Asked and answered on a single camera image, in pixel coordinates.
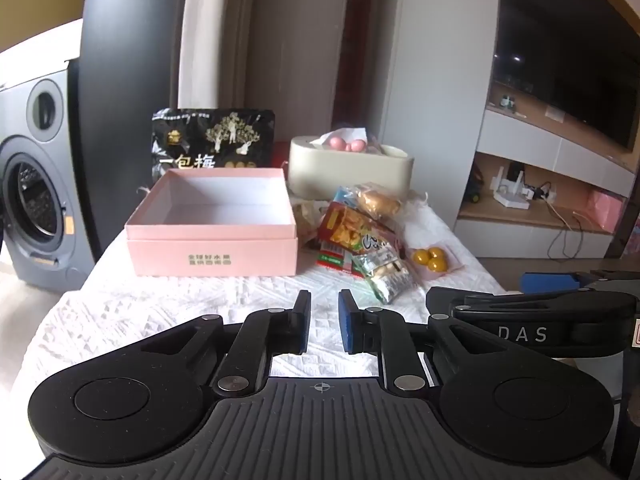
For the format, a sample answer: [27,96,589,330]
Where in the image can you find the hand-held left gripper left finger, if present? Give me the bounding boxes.
[141,290,312,399]

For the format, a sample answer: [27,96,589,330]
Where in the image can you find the cream oval tissue box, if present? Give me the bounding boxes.
[289,136,416,200]

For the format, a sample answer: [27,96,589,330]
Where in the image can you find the red spicy strip packet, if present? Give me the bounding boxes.
[315,240,368,279]

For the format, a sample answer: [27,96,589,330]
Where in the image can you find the clear packet of round cookies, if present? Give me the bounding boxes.
[332,182,404,217]

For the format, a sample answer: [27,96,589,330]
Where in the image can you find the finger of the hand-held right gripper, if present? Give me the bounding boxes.
[426,286,639,318]
[520,269,640,294]

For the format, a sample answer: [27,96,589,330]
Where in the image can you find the white wooden cabinet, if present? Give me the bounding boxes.
[452,104,640,261]

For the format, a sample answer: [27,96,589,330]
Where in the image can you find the pink cardboard box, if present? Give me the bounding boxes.
[125,167,299,278]

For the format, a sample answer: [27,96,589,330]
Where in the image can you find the orange red chips packet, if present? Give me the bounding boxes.
[317,201,397,256]

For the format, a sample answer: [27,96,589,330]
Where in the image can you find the grey washing machine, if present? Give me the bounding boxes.
[0,67,99,294]

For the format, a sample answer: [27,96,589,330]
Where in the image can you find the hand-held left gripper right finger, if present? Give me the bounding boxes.
[338,288,502,396]

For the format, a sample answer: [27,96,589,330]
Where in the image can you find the red wall hanging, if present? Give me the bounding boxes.
[335,0,376,129]

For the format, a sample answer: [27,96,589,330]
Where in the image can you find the black cable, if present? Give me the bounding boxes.
[546,229,609,259]

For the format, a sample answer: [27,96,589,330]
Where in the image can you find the pink gift bag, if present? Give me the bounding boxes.
[582,185,626,235]

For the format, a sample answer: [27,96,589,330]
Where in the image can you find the black television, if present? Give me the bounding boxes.
[492,0,640,154]

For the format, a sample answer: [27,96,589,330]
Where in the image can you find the white router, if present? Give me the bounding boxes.
[492,162,534,209]

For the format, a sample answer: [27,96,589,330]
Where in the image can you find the beige curtain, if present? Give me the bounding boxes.
[170,0,352,162]

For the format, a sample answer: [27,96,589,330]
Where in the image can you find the white green snack packet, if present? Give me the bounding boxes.
[352,232,416,304]

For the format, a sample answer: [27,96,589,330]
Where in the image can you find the dark grey tall cabinet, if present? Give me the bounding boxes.
[70,0,194,267]

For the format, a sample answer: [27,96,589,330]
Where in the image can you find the white textured table cloth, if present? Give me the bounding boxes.
[10,195,507,413]

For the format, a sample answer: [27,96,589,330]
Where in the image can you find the pink round balls ornament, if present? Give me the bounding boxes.
[315,127,369,154]

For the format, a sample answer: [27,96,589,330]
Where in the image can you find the pink packet with yellow balls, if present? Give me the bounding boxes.
[407,246,464,279]

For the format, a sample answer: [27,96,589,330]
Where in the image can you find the black printed snack bag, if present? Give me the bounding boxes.
[150,107,277,186]

